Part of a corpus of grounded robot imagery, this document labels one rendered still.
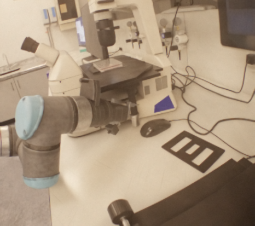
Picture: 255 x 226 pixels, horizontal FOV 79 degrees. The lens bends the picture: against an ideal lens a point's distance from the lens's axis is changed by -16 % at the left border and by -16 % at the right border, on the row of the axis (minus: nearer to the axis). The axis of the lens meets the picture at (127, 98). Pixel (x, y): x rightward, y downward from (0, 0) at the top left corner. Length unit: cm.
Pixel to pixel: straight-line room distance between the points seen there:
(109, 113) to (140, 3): 43
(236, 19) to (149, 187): 39
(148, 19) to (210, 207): 64
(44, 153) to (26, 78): 241
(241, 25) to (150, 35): 52
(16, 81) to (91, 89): 240
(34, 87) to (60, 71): 222
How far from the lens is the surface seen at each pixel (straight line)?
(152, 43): 74
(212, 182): 37
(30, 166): 43
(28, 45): 63
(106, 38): 67
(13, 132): 54
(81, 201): 48
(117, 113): 52
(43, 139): 39
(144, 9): 73
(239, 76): 92
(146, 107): 69
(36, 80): 277
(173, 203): 34
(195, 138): 59
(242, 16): 25
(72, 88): 60
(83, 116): 42
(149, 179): 48
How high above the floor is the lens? 112
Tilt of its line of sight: 24 degrees down
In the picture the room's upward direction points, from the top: 10 degrees counter-clockwise
